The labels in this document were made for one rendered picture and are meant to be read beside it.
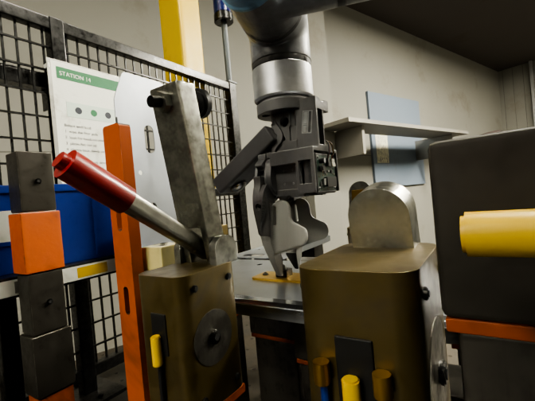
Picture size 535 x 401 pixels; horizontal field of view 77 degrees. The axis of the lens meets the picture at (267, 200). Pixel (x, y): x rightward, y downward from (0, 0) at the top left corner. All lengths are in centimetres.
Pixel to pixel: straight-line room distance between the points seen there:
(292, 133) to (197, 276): 22
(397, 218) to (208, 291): 17
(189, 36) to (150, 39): 110
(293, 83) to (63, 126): 60
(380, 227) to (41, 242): 46
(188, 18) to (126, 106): 74
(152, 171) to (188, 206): 33
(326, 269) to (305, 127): 26
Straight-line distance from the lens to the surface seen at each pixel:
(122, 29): 235
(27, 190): 56
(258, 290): 41
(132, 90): 65
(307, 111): 41
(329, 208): 275
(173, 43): 130
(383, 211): 21
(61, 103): 90
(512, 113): 704
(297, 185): 40
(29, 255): 56
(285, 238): 40
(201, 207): 31
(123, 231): 39
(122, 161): 39
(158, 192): 64
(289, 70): 42
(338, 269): 16
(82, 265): 63
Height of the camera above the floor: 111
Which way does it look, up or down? level
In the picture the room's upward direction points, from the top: 5 degrees counter-clockwise
